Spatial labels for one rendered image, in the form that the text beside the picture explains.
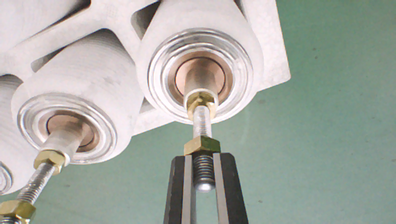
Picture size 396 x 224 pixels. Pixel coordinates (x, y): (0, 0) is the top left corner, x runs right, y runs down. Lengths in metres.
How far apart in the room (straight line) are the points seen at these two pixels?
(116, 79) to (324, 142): 0.53
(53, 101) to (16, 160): 0.09
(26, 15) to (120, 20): 0.07
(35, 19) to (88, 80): 0.05
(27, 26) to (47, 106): 0.06
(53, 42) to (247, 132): 0.42
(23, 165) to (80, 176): 0.44
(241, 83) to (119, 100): 0.10
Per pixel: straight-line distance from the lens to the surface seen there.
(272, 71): 0.26
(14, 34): 0.20
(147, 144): 0.57
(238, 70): 0.16
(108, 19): 0.24
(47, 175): 0.19
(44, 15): 0.22
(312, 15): 0.45
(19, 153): 0.28
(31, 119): 0.22
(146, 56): 0.16
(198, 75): 0.15
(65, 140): 0.20
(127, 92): 0.22
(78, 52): 0.24
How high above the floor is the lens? 0.40
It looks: 53 degrees down
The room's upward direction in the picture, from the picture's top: 178 degrees clockwise
